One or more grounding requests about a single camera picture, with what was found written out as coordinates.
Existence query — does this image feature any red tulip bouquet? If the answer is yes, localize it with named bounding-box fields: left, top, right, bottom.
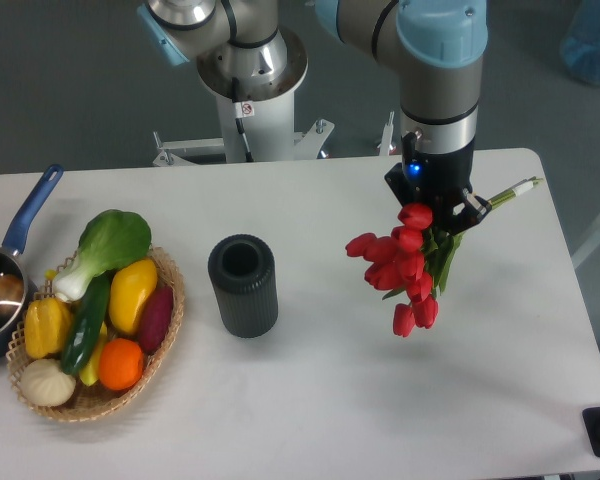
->
left=344, top=175, right=545, bottom=338

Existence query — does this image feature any brown meat patty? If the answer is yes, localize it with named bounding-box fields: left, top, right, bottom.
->
left=0, top=274, right=24, bottom=316

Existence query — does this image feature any yellow mango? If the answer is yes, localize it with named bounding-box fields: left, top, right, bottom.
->
left=108, top=258, right=158, bottom=336

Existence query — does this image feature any blue handled saucepan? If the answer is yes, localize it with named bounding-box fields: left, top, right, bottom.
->
left=0, top=164, right=64, bottom=357

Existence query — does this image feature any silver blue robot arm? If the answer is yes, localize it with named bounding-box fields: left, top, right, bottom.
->
left=137, top=1, right=490, bottom=234

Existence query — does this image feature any dark grey ribbed vase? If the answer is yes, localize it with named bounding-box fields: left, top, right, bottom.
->
left=207, top=234, right=278, bottom=338

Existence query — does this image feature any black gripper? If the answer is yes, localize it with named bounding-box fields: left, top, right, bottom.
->
left=384, top=132, right=492, bottom=235

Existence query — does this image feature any blue plastic bag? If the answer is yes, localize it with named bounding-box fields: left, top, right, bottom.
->
left=559, top=0, right=600, bottom=86

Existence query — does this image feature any yellow bell pepper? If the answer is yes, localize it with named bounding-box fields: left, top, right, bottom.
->
left=24, top=297, right=73, bottom=359

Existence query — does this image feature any white steamed bun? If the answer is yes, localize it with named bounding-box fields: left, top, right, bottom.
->
left=20, top=359, right=76, bottom=407

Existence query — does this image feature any yellow banana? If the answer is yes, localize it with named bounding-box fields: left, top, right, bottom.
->
left=79, top=323, right=108, bottom=387

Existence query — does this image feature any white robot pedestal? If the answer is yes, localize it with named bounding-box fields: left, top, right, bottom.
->
left=152, top=27, right=396, bottom=168

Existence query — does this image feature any green cucumber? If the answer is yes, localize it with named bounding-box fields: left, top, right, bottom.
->
left=60, top=274, right=110, bottom=376

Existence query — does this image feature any purple sweet potato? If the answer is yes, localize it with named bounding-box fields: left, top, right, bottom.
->
left=137, top=285, right=174, bottom=354

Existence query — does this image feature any woven wicker basket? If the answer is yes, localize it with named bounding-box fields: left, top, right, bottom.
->
left=6, top=246, right=185, bottom=422

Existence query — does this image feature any orange fruit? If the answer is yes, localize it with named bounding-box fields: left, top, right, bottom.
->
left=99, top=338, right=144, bottom=391

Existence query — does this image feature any green bok choy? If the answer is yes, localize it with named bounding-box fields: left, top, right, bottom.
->
left=52, top=209, right=152, bottom=302

